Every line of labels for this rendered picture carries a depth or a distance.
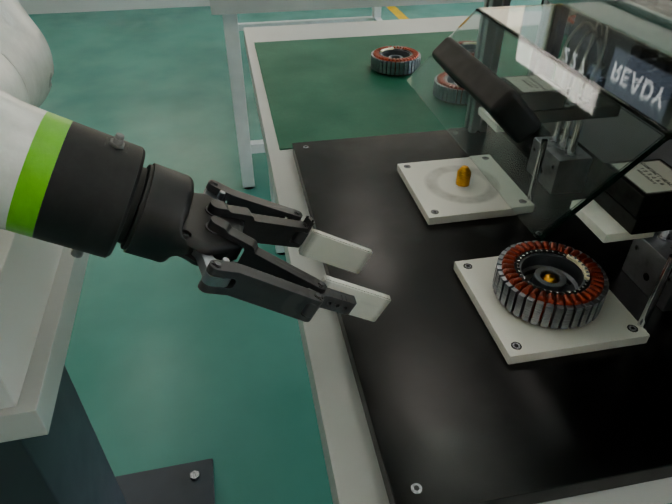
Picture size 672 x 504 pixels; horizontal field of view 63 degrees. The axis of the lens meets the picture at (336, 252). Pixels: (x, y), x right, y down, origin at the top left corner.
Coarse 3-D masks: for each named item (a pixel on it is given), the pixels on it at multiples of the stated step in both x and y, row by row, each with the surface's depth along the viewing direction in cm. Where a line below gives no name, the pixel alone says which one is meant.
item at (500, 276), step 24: (504, 264) 58; (528, 264) 60; (552, 264) 60; (576, 264) 58; (504, 288) 56; (528, 288) 55; (552, 288) 57; (576, 288) 58; (600, 288) 55; (528, 312) 55; (552, 312) 53; (576, 312) 53
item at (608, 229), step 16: (656, 160) 55; (624, 176) 52; (640, 176) 52; (656, 176) 52; (608, 192) 54; (624, 192) 52; (640, 192) 50; (656, 192) 50; (592, 208) 55; (608, 208) 54; (624, 208) 52; (640, 208) 50; (656, 208) 50; (592, 224) 53; (608, 224) 53; (624, 224) 52; (640, 224) 51; (656, 224) 51; (608, 240) 52
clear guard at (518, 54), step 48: (624, 0) 47; (480, 48) 42; (528, 48) 38; (576, 48) 37; (624, 48) 37; (432, 96) 43; (528, 96) 35; (576, 96) 32; (624, 96) 30; (480, 144) 36; (528, 144) 33; (576, 144) 30; (624, 144) 28; (528, 192) 31; (576, 192) 29
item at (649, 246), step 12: (636, 240) 62; (648, 240) 60; (660, 240) 60; (636, 252) 62; (648, 252) 60; (660, 252) 58; (624, 264) 64; (636, 264) 62; (648, 264) 60; (660, 264) 58; (636, 276) 62; (648, 276) 60; (648, 288) 61; (660, 300) 59
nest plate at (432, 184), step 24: (408, 168) 82; (432, 168) 82; (456, 168) 82; (432, 192) 76; (456, 192) 76; (480, 192) 76; (432, 216) 71; (456, 216) 72; (480, 216) 73; (504, 216) 74
